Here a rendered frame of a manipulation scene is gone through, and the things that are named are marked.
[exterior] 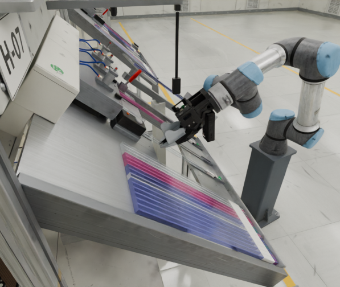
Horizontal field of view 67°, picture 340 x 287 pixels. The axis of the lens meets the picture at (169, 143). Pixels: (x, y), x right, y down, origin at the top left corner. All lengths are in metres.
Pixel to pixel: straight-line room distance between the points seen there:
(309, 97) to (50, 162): 1.05
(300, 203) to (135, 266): 1.46
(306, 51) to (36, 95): 0.94
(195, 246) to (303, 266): 1.31
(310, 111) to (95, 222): 1.07
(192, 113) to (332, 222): 1.54
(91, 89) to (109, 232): 0.33
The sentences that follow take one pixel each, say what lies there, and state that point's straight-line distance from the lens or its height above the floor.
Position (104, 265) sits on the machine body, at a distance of 0.94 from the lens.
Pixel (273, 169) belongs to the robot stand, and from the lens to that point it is 1.55.
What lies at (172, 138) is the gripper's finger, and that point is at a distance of 0.78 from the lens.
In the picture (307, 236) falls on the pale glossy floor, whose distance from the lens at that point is 1.94.
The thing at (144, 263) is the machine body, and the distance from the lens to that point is 0.92.
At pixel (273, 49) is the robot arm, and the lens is 1.14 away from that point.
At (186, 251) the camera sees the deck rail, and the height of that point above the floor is 0.97.
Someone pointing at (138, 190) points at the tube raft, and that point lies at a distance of 0.49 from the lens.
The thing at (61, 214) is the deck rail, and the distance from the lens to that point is 0.39.
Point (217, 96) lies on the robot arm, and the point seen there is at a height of 1.10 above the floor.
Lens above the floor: 1.42
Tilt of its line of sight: 35 degrees down
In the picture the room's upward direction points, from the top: straight up
